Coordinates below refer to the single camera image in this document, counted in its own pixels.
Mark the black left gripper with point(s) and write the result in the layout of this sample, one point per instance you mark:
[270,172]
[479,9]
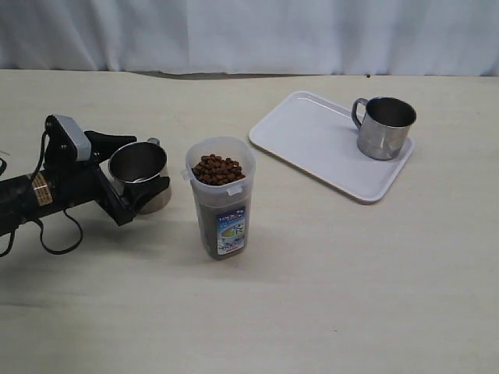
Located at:
[57,185]

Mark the steel mug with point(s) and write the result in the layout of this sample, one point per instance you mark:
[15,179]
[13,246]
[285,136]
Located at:
[383,125]
[137,163]

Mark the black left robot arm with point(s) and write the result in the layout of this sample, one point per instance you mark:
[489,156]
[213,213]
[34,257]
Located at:
[15,201]

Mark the clear plastic pitcher with label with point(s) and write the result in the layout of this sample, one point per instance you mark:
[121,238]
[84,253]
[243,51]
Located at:
[220,171]

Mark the white plastic tray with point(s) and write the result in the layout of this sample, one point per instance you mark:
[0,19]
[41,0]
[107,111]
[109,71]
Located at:
[318,137]

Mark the white backdrop curtain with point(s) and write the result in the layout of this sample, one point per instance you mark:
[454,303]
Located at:
[423,38]

